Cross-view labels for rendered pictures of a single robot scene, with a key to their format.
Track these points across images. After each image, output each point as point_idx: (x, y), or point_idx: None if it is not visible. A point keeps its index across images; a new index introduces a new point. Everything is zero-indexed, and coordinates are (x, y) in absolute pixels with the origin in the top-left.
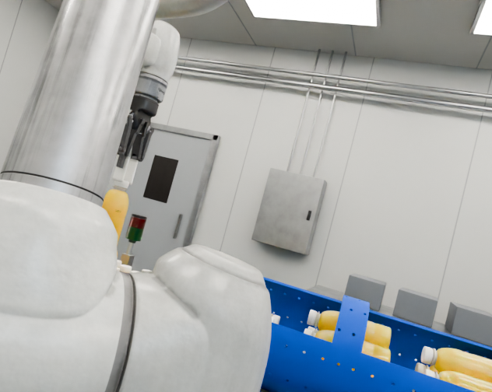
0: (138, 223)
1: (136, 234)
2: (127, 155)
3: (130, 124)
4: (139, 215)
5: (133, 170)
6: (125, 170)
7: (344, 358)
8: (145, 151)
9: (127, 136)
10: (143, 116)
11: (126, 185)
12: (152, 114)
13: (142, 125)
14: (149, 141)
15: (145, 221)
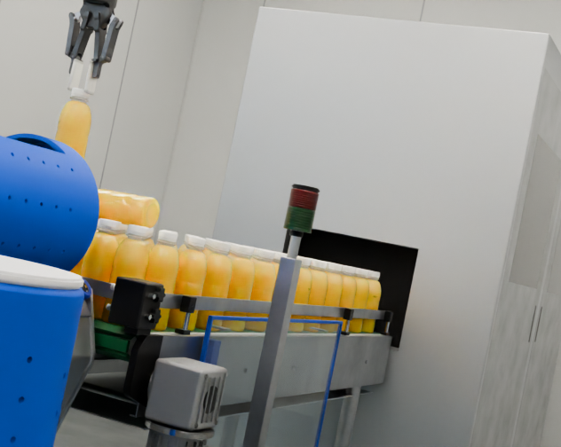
0: (289, 197)
1: (286, 216)
2: (73, 58)
3: (71, 22)
4: (293, 184)
5: (87, 74)
6: (71, 74)
7: None
8: (106, 47)
9: (68, 36)
10: (93, 7)
11: (74, 92)
12: (90, 0)
13: (86, 18)
14: (110, 34)
15: (303, 192)
